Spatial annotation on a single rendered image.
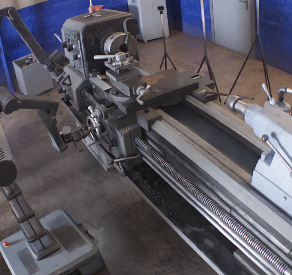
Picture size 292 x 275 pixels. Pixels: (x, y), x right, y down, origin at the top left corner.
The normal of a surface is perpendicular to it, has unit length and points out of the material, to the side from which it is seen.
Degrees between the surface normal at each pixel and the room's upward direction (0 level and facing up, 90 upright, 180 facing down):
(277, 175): 62
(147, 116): 0
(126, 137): 90
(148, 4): 90
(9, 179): 90
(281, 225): 36
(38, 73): 90
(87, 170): 0
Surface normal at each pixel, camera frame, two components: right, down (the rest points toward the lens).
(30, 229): 0.63, 0.39
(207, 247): -0.10, -0.82
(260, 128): -0.86, 0.30
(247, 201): -0.58, -0.45
